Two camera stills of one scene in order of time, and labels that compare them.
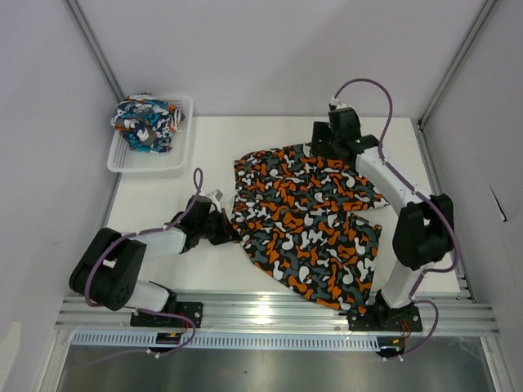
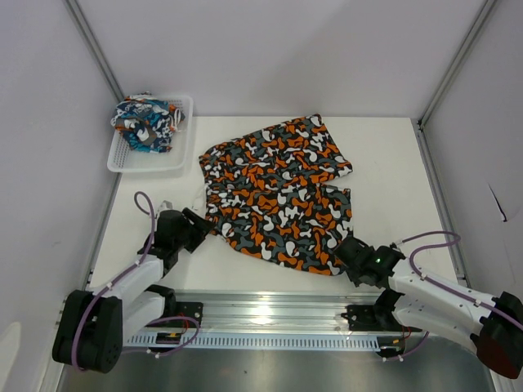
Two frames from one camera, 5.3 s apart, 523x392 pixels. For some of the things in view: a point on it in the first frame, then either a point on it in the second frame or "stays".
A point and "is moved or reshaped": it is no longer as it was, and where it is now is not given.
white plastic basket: [124, 158] stays
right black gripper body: [336, 140] → [354, 276]
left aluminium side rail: [112, 201] stays
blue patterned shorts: [146, 122] stays
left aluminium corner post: [74, 6] stays
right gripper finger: [322, 140] → [350, 250]
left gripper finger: [221, 219] → [198, 220]
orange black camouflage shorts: [296, 216] is moved or reshaped
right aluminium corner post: [485, 10] stays
